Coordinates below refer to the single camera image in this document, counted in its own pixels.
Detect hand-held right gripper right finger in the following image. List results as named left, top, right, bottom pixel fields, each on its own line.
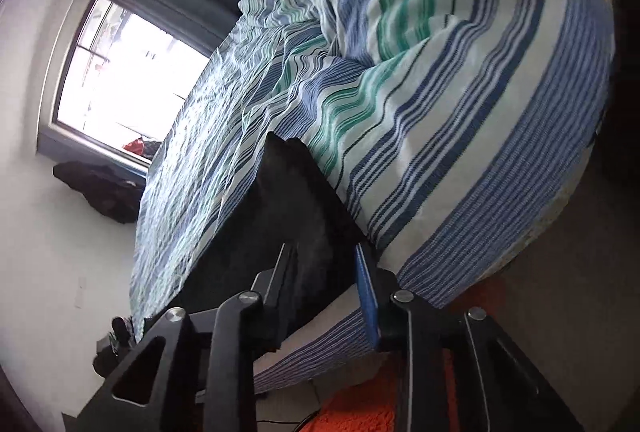
left=352, top=243, right=586, bottom=432

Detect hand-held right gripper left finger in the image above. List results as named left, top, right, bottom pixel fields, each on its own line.
left=62, top=242, right=301, bottom=432

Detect black pants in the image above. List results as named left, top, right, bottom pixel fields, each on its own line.
left=142, top=132, right=376, bottom=355

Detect red fleece robe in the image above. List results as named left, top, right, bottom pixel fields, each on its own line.
left=307, top=277, right=506, bottom=432

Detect hanging dark coats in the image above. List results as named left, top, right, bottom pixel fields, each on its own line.
left=52, top=161, right=143, bottom=224

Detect red clothing by door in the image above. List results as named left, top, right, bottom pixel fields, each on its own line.
left=122, top=137, right=161, bottom=159

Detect striped bedsheet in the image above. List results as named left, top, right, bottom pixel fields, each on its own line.
left=129, top=0, right=618, bottom=395

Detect glass sliding door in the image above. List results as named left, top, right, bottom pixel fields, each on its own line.
left=37, top=0, right=211, bottom=173

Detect black cable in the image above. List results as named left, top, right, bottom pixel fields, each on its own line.
left=257, top=412, right=321, bottom=428

